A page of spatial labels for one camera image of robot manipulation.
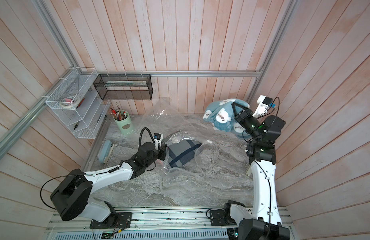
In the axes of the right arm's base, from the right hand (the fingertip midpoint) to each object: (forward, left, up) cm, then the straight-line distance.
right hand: (229, 103), depth 62 cm
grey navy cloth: (-3, +21, -35) cm, 41 cm away
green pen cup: (+16, +62, -35) cm, 73 cm away
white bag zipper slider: (-2, +5, -26) cm, 27 cm away
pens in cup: (+18, +63, -24) cm, 70 cm away
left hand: (-2, +30, -31) cm, 44 cm away
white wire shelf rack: (+5, +73, -16) cm, 75 cm away
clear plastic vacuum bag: (+4, +23, -26) cm, 35 cm away
